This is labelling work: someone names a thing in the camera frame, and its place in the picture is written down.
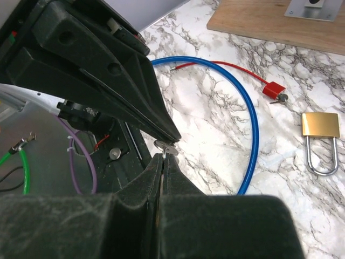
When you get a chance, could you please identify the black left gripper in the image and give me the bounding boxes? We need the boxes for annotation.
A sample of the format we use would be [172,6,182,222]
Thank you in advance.
[1,1,181,143]

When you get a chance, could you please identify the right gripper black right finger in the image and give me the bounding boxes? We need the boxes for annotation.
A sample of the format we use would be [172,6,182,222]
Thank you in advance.
[158,155,305,258]

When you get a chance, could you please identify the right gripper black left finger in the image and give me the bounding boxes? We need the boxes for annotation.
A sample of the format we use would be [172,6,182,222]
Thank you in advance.
[1,154,163,258]

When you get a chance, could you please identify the silver key ring bunch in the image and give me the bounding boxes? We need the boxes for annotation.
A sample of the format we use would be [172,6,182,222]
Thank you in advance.
[154,140,179,160]

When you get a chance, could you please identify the blue cable lock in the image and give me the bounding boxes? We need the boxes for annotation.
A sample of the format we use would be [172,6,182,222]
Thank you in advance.
[151,56,260,196]

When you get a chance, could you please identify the red cable seal lock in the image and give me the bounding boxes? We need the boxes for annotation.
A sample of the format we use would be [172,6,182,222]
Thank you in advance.
[169,60,286,100]

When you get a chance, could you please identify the brass padlock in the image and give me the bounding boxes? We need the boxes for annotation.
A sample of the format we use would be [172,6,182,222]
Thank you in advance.
[301,112,340,176]

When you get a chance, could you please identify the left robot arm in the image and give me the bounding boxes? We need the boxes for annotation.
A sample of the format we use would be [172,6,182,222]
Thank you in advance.
[1,1,181,143]

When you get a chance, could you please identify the wooden board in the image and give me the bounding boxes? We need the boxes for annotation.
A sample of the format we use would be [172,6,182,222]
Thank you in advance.
[207,1,344,55]

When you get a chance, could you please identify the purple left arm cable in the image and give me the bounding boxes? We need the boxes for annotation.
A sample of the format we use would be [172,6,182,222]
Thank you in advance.
[52,114,98,195]

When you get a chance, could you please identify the green cable lock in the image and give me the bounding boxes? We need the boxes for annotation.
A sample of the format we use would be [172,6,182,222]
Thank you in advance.
[1,132,37,195]

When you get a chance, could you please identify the metal shelf stand bracket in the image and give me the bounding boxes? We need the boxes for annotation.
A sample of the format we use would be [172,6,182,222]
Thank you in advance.
[285,0,343,22]

